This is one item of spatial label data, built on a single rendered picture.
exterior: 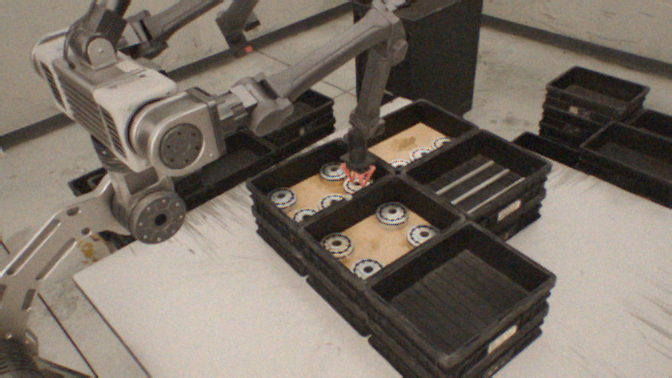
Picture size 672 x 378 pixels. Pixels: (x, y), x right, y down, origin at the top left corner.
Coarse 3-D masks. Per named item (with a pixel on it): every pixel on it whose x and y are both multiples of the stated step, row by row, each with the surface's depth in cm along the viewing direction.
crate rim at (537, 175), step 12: (480, 132) 198; (492, 132) 197; (456, 144) 193; (432, 156) 188; (540, 156) 184; (408, 168) 183; (528, 180) 175; (432, 192) 173; (504, 192) 171; (516, 192) 174; (492, 204) 168; (468, 216) 163; (480, 216) 166
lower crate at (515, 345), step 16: (368, 320) 150; (544, 320) 154; (384, 336) 146; (528, 336) 152; (384, 352) 153; (400, 352) 142; (496, 352) 140; (512, 352) 150; (400, 368) 149; (416, 368) 139; (480, 368) 138; (496, 368) 147
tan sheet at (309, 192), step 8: (352, 176) 199; (304, 184) 196; (312, 184) 196; (320, 184) 196; (296, 192) 193; (304, 192) 193; (312, 192) 193; (320, 192) 192; (328, 192) 192; (336, 192) 192; (304, 200) 189; (312, 200) 189; (296, 208) 186
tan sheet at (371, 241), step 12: (372, 216) 181; (360, 228) 177; (372, 228) 176; (408, 228) 175; (360, 240) 172; (372, 240) 172; (384, 240) 172; (396, 240) 171; (360, 252) 168; (372, 252) 168; (384, 252) 168; (396, 252) 167; (348, 264) 165
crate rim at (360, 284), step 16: (400, 176) 180; (368, 192) 175; (336, 208) 169; (448, 208) 167; (304, 224) 164; (304, 240) 162; (432, 240) 156; (400, 256) 152; (352, 272) 148; (384, 272) 148
